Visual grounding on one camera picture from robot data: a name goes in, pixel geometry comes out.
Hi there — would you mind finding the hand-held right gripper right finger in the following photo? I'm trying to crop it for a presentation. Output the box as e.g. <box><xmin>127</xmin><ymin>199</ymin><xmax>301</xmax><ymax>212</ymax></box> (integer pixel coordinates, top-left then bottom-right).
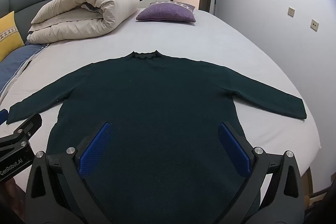
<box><xmin>215</xmin><ymin>122</ymin><xmax>306</xmax><ymax>224</ymax></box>

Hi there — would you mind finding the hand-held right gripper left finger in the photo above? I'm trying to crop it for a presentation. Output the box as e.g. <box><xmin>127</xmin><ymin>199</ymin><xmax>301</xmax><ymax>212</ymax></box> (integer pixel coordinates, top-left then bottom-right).
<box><xmin>25</xmin><ymin>121</ymin><xmax>113</xmax><ymax>224</ymax></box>

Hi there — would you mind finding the dark green sweater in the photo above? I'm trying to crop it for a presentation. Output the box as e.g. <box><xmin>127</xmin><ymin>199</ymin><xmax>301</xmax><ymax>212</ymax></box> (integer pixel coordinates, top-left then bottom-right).
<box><xmin>6</xmin><ymin>49</ymin><xmax>307</xmax><ymax>224</ymax></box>

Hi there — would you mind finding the yellow pillow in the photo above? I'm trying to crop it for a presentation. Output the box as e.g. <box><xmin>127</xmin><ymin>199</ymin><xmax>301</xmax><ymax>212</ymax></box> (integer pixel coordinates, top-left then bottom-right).
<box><xmin>0</xmin><ymin>11</ymin><xmax>25</xmax><ymax>62</ymax></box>

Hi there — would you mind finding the bed with white sheet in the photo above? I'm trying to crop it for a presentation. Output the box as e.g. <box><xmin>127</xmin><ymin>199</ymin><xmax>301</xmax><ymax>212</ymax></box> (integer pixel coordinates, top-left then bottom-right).
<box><xmin>0</xmin><ymin>7</ymin><xmax>322</xmax><ymax>214</ymax></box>

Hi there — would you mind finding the beige folded duvet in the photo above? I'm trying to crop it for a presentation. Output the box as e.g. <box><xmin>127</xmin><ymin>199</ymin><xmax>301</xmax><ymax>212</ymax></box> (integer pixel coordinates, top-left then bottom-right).
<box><xmin>26</xmin><ymin>0</ymin><xmax>141</xmax><ymax>45</ymax></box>

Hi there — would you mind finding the purple pillow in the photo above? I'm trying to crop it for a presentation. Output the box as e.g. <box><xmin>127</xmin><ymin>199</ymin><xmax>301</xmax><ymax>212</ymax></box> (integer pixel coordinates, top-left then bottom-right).
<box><xmin>136</xmin><ymin>1</ymin><xmax>196</xmax><ymax>23</ymax></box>

